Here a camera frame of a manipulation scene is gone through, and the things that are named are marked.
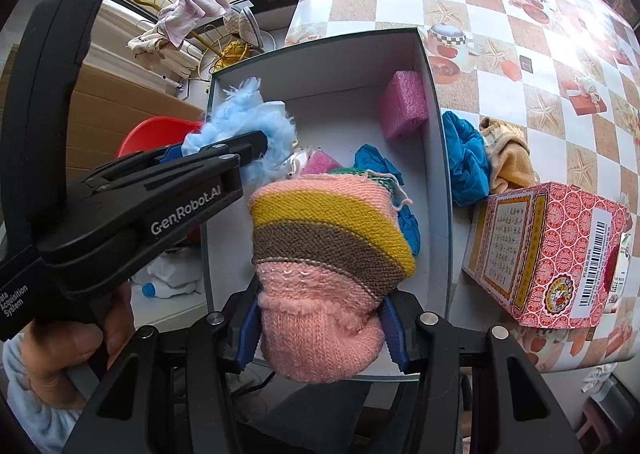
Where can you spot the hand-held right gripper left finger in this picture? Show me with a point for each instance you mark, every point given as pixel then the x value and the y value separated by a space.
pixel 248 334

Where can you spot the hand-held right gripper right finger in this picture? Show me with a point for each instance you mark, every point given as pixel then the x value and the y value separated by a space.
pixel 392 334

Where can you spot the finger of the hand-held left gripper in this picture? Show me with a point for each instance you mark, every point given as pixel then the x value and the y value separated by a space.
pixel 240 146
pixel 172 154

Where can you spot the light blue fluffy fibre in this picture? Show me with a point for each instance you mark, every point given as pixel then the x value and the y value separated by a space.
pixel 235 114

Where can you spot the pink foam block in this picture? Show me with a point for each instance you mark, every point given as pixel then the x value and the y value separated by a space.
pixel 402 104
pixel 322 165

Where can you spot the grey box with white inside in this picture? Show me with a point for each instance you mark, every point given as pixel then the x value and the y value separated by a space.
pixel 330 119

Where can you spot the striped knitted hat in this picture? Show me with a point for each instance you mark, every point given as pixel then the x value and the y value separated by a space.
pixel 320 254

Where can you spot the person's left forearm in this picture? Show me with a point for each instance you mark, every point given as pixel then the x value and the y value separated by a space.
pixel 35 424

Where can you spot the person's left hand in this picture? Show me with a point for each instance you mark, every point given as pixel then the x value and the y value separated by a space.
pixel 65 354

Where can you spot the red plastic basin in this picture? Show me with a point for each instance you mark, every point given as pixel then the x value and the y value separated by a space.
pixel 150 134

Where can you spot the white plastic bag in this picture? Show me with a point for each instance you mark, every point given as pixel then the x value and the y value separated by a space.
pixel 170 266

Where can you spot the brown cardboard sheet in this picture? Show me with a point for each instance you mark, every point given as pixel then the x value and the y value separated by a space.
pixel 100 119

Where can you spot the white bottle with blue cap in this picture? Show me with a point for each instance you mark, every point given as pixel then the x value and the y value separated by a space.
pixel 170 288

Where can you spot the yellow net bundle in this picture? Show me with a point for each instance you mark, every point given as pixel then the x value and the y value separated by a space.
pixel 235 54

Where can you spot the white radiator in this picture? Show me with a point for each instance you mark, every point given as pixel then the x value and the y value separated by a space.
pixel 117 59

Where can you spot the beige rag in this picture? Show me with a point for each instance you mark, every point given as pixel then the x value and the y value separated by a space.
pixel 147 46

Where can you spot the blue cloth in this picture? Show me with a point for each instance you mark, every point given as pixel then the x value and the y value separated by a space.
pixel 467 164
pixel 375 159

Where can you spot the pale pink cloth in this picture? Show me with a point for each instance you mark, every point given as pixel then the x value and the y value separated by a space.
pixel 192 9

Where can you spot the red patterned cardboard box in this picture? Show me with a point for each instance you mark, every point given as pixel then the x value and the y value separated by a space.
pixel 550 254

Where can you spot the tan towel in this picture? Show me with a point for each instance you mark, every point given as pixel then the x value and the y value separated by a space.
pixel 510 159

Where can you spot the pink stool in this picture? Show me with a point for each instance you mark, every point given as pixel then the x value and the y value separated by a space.
pixel 597 426

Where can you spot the checkered printed tablecloth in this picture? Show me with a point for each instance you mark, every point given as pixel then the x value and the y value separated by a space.
pixel 500 34

